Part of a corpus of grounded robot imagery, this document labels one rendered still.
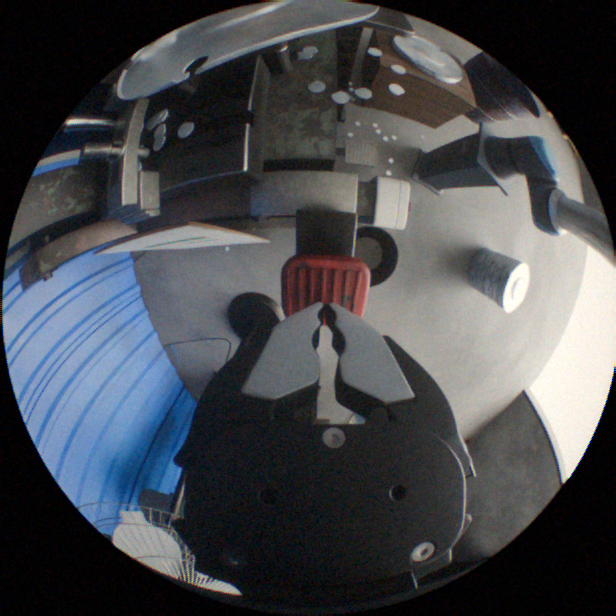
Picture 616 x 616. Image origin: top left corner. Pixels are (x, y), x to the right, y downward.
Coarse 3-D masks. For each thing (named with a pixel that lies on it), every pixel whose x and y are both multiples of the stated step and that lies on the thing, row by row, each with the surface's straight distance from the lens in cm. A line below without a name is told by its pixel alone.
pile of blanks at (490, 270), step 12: (480, 252) 131; (492, 252) 129; (480, 264) 126; (492, 264) 121; (504, 264) 117; (516, 264) 117; (480, 276) 123; (492, 276) 117; (504, 276) 113; (480, 288) 127; (492, 288) 118; (504, 288) 112; (492, 300) 125
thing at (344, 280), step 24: (288, 264) 13; (312, 264) 13; (336, 264) 13; (360, 264) 13; (288, 288) 14; (312, 288) 14; (336, 288) 14; (360, 288) 14; (288, 312) 15; (360, 312) 15
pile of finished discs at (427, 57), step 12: (396, 36) 102; (396, 48) 94; (408, 48) 96; (420, 48) 101; (432, 48) 109; (408, 60) 91; (420, 60) 92; (432, 60) 96; (444, 60) 105; (432, 72) 92; (444, 72) 95; (456, 72) 102
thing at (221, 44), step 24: (288, 0) 28; (312, 0) 28; (336, 0) 29; (192, 24) 31; (216, 24) 26; (240, 24) 24; (264, 24) 22; (288, 24) 21; (312, 24) 20; (336, 24) 20; (144, 48) 40; (168, 48) 29; (192, 48) 24; (216, 48) 21; (240, 48) 19; (144, 72) 28; (168, 72) 23; (120, 96) 28; (144, 96) 23
